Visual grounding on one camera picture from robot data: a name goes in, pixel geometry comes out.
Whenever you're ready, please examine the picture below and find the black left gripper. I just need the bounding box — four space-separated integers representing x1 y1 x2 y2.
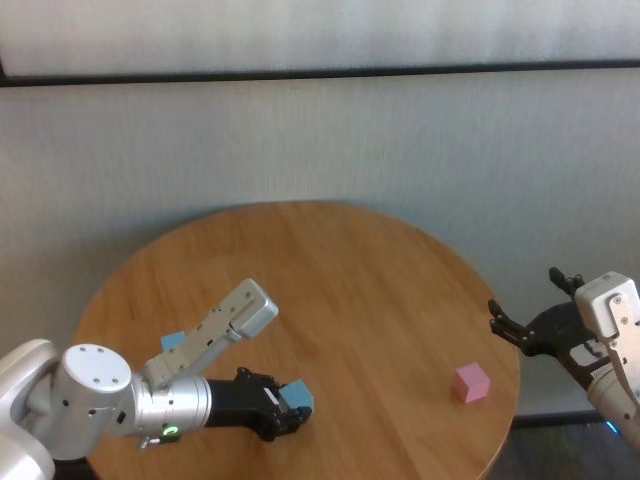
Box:
207 367 314 442

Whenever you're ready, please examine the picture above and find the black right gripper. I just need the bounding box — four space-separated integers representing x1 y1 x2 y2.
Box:
488 267 612 390

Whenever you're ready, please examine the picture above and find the pink cube block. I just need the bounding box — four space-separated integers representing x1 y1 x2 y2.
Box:
453 363 491 404

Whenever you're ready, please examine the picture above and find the dark baseboard strip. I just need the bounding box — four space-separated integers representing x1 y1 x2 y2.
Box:
513 410 609 429

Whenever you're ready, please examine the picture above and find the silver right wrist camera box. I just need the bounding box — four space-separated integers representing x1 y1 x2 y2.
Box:
574 272 640 401

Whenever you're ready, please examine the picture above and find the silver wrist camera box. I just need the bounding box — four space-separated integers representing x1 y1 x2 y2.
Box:
574 272 640 401
142 278 280 389

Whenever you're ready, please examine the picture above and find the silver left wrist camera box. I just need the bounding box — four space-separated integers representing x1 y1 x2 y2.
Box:
142 278 280 389

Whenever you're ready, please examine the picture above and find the black horizontal wall rail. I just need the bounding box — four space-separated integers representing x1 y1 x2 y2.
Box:
0 59 640 89

